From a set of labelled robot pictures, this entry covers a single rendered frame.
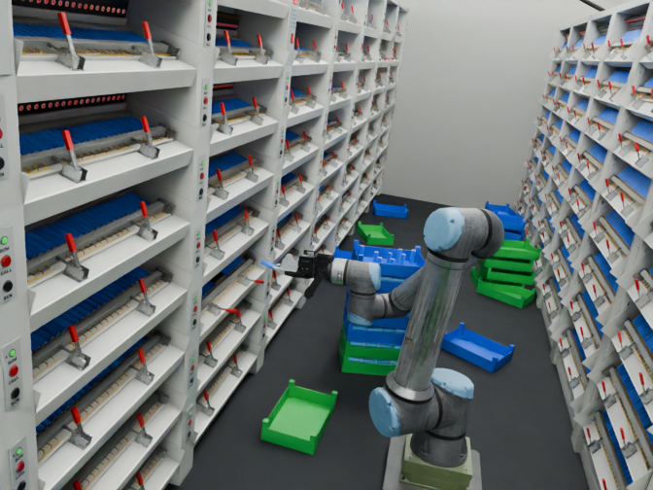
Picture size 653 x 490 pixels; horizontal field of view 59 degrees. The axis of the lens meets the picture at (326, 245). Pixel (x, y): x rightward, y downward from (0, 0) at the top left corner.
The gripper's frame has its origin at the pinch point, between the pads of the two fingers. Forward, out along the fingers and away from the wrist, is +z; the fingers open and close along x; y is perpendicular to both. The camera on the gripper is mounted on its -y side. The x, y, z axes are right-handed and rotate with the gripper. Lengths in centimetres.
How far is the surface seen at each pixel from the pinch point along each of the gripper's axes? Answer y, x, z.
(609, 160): 36, -88, -125
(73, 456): -10, 97, 16
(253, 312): -28.6, -20.1, 15.2
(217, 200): 30.0, 26.7, 11.9
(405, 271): -11, -44, -44
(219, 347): -28.4, 11.9, 17.2
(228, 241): 11.1, 9.1, 14.8
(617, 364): -26, -18, -124
